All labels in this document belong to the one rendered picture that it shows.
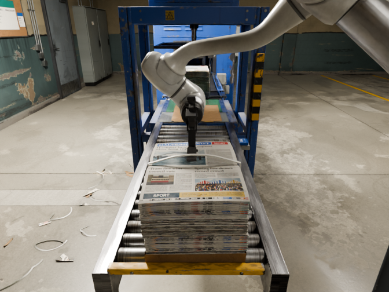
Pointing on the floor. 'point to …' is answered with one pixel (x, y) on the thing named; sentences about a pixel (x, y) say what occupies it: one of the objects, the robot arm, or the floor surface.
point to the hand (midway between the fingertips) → (191, 137)
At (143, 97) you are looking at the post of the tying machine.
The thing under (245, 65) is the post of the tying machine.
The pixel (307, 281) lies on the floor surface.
